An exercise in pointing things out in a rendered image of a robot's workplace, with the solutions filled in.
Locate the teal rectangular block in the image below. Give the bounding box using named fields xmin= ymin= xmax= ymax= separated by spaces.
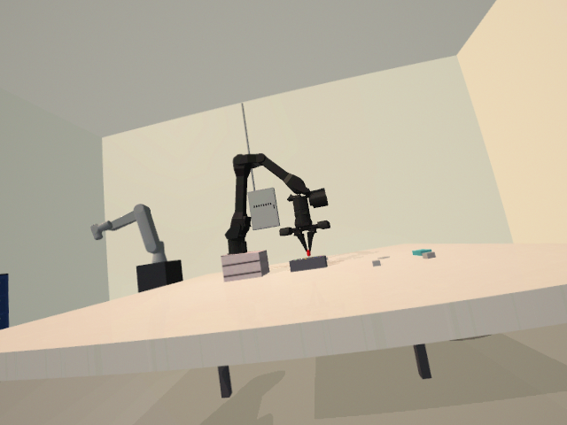
xmin=412 ymin=249 xmax=431 ymax=256

